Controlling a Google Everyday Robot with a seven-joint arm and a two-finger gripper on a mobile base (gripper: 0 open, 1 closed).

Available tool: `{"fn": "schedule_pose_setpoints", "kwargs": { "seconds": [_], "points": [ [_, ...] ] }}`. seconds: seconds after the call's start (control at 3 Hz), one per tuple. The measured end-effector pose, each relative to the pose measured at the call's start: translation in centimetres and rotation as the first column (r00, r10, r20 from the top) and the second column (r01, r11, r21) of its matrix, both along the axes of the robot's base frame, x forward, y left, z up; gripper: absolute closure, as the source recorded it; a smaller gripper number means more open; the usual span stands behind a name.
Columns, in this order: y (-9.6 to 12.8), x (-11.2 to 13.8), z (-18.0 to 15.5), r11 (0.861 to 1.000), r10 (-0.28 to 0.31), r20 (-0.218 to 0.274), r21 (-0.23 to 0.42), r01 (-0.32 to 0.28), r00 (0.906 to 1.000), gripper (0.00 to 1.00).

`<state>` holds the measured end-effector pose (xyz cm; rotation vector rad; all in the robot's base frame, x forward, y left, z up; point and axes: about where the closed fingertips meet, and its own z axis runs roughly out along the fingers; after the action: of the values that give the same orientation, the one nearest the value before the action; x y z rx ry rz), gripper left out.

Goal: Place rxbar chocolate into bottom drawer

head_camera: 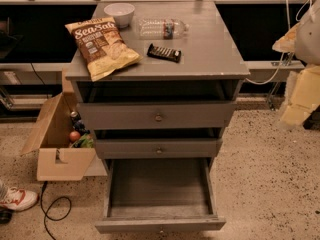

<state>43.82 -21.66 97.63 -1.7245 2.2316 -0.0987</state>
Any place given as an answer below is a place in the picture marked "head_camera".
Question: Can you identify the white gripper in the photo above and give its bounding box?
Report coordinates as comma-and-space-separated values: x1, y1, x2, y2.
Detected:
272, 0, 320, 126

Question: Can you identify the dark chocolate rxbar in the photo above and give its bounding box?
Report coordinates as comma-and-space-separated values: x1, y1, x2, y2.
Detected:
147, 44, 181, 63

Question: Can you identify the grey wooden drawer cabinet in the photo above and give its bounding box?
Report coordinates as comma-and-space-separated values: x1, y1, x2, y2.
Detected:
65, 1, 251, 235

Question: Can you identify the open bottom grey drawer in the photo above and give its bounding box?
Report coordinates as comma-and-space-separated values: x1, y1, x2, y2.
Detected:
95, 158, 225, 233

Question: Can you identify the top grey drawer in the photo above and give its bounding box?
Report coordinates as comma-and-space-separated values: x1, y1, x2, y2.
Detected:
77, 102, 235, 130

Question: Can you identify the middle grey drawer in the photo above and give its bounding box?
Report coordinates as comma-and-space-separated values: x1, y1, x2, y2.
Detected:
95, 138, 222, 159

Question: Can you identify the clear plastic water bottle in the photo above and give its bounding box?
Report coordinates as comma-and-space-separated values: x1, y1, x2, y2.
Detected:
138, 18, 189, 40

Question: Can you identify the white bowl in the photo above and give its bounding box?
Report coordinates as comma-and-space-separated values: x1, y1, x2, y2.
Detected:
104, 3, 135, 28

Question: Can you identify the sea salt chips bag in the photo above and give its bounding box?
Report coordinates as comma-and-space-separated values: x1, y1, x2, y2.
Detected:
65, 17, 142, 82

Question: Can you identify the green snack bag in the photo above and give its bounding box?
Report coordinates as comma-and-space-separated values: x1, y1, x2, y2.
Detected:
71, 134, 94, 148

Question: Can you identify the blue snack package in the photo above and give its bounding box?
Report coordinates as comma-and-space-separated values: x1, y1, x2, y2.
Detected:
73, 120, 90, 135

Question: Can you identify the dark soda can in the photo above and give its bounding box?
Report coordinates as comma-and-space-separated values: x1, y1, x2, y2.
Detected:
70, 111, 81, 122

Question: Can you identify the red apple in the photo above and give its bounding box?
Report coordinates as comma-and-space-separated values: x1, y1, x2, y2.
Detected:
69, 131, 81, 142

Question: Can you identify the cardboard box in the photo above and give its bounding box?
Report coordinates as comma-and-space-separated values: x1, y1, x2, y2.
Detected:
21, 69, 107, 181

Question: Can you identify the white and red sneaker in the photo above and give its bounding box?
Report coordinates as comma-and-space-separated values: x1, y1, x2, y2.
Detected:
0, 188, 39, 212

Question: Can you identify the white hanging cable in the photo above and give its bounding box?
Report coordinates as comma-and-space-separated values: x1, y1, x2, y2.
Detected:
245, 0, 320, 86

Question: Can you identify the black floor cable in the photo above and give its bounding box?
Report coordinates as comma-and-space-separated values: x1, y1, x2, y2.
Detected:
39, 181, 73, 240

